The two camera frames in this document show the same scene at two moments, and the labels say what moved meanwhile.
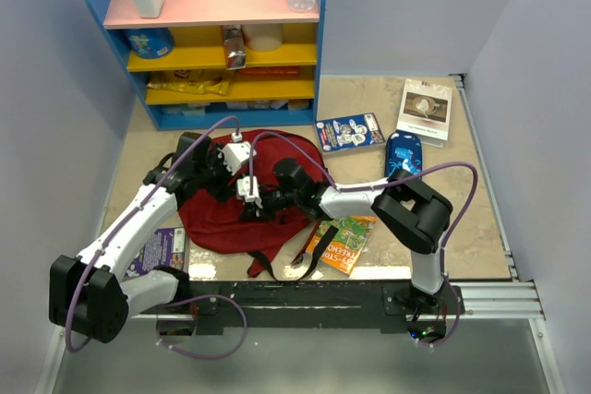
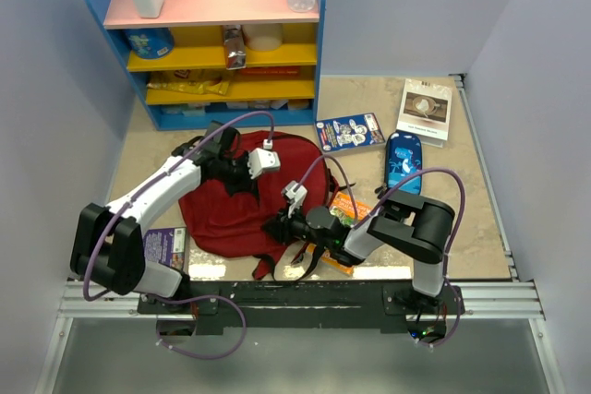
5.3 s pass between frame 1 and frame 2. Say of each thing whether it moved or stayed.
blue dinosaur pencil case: stayed
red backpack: stayed
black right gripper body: moved
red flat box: stayed
